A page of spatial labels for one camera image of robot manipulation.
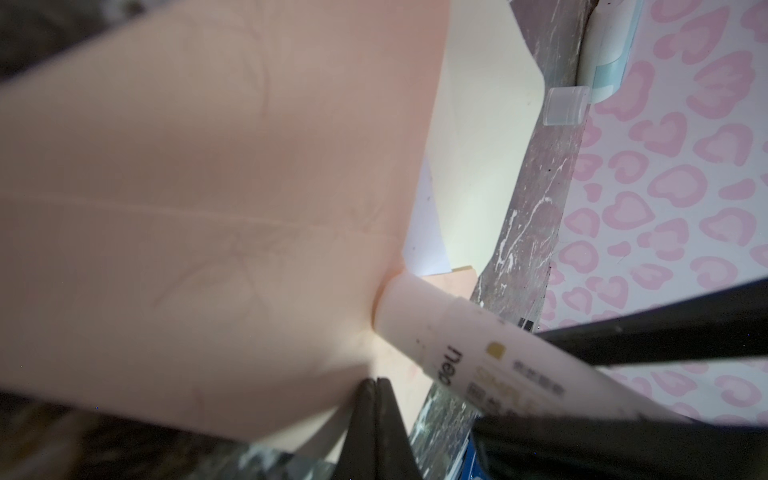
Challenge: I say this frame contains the clear glue stick cap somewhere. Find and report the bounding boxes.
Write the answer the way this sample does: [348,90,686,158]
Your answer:
[542,86,592,126]

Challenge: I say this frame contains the white round clock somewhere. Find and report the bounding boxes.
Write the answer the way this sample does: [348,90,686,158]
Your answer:
[577,0,644,104]

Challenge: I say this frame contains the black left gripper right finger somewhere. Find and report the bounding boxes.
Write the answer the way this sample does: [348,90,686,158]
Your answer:
[472,279,767,479]

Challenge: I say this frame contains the beige envelope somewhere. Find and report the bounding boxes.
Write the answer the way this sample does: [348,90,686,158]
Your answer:
[1,1,543,456]

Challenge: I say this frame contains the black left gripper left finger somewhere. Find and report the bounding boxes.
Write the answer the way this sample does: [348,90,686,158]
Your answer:
[331,378,422,480]

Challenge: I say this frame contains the white letter paper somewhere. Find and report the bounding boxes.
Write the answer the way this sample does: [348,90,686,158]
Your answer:
[402,160,452,277]

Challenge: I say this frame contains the white glue stick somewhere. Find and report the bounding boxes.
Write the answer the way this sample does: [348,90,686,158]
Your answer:
[374,272,685,422]

